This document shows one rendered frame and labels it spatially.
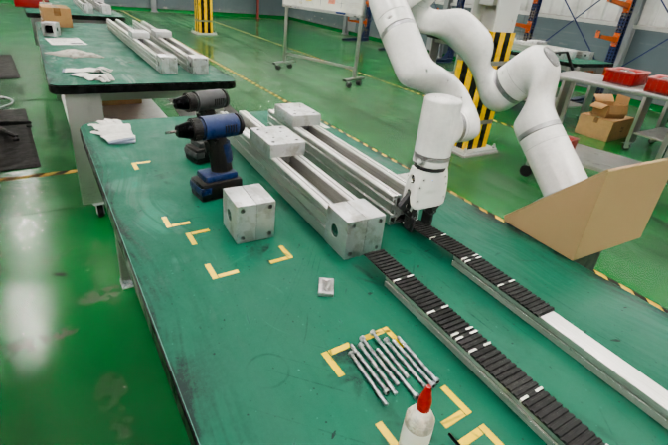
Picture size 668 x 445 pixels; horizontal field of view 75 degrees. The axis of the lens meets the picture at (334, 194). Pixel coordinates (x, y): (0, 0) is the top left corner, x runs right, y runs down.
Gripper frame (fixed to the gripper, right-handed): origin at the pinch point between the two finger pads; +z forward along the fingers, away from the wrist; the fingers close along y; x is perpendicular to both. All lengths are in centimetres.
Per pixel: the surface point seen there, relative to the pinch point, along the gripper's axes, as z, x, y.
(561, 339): 1.8, -41.5, -1.3
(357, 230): -4.0, -3.8, -21.4
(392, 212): -0.5, 5.8, -3.9
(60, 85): 3, 170, -74
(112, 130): 1, 92, -59
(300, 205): 0.0, 18.0, -24.0
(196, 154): -1, 58, -40
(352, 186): -0.2, 23.1, -4.9
